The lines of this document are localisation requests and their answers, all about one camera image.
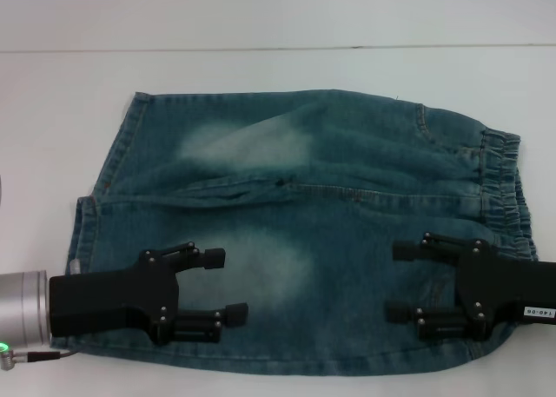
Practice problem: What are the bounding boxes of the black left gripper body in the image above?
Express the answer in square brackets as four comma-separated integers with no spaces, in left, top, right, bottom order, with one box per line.
[49,248,182,346]

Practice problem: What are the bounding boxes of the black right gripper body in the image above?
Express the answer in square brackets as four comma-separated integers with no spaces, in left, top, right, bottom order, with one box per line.
[453,239,556,342]

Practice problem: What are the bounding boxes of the blue washed denim shorts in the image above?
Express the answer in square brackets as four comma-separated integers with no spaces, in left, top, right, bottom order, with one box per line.
[64,90,539,377]

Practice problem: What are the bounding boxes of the thin grey connector cable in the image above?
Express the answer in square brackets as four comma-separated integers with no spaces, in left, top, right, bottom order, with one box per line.
[10,348,80,362]

